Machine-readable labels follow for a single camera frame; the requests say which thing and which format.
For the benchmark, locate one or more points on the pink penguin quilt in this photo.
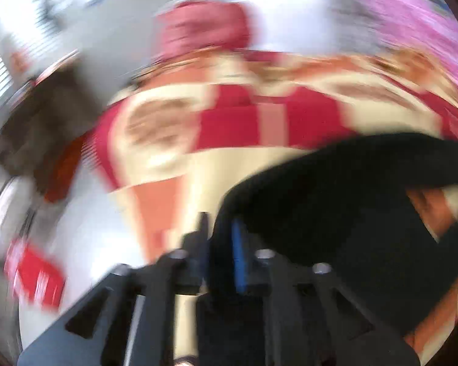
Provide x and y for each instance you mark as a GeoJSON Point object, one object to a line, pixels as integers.
{"type": "Point", "coordinates": [412, 19]}

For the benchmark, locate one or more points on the red round pillow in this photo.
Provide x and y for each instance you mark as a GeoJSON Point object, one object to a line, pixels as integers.
{"type": "Point", "coordinates": [202, 26]}

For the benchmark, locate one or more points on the red orange patterned blanket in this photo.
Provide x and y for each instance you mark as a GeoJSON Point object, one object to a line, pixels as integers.
{"type": "Point", "coordinates": [244, 122]}

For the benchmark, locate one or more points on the dark wooden table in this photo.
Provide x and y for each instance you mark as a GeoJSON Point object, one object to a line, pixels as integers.
{"type": "Point", "coordinates": [42, 122]}

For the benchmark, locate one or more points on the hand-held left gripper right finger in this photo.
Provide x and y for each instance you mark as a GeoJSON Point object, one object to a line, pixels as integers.
{"type": "Point", "coordinates": [238, 259]}

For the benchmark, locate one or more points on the red floor mat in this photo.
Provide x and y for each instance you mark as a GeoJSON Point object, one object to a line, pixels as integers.
{"type": "Point", "coordinates": [63, 171]}

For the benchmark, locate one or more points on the floral grey headboard cushion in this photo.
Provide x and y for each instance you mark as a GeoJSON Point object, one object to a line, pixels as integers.
{"type": "Point", "coordinates": [351, 11]}

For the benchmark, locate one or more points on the black pants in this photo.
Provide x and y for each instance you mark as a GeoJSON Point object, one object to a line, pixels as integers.
{"type": "Point", "coordinates": [347, 206]}

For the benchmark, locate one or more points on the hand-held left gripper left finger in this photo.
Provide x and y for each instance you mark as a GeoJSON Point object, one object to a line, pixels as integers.
{"type": "Point", "coordinates": [196, 263]}

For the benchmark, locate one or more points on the white pillow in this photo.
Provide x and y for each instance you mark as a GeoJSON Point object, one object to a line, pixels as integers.
{"type": "Point", "coordinates": [290, 23]}

